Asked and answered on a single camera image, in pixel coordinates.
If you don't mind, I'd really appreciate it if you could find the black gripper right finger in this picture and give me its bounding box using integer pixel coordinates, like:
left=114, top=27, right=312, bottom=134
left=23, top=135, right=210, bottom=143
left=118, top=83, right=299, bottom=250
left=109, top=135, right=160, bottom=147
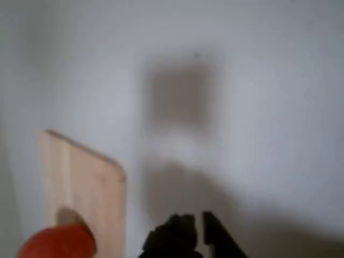
left=203, top=211, right=249, bottom=258

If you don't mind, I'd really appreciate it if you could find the red apple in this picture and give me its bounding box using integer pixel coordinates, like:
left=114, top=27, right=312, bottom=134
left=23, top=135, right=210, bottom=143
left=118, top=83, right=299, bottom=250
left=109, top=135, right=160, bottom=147
left=16, top=225, right=97, bottom=258

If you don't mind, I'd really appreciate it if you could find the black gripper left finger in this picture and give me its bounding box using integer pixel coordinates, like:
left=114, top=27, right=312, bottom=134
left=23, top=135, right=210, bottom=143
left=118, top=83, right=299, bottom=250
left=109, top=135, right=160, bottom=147
left=138, top=213, right=203, bottom=258

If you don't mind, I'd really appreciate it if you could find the light wooden cutting board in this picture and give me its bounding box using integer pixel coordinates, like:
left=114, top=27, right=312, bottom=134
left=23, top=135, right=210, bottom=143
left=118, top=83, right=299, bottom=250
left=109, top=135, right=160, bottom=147
left=37, top=129, right=127, bottom=258

